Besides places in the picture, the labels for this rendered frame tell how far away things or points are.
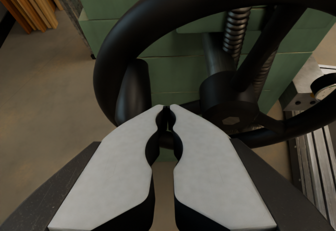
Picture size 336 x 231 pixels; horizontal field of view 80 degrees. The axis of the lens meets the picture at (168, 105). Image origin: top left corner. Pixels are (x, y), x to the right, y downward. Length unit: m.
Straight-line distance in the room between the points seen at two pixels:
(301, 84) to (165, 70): 0.32
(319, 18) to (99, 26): 0.32
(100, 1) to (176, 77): 0.22
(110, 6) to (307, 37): 0.35
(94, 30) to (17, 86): 1.28
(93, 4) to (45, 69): 1.29
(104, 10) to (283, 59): 0.36
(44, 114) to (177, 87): 1.03
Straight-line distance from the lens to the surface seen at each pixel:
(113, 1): 0.36
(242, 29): 0.25
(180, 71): 0.45
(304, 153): 1.00
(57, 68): 1.59
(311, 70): 0.61
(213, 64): 0.25
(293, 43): 0.46
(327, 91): 0.52
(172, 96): 0.52
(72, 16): 1.38
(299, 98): 0.57
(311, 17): 0.30
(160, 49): 0.41
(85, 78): 1.44
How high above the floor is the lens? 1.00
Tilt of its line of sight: 58 degrees down
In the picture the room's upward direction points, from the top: 4 degrees counter-clockwise
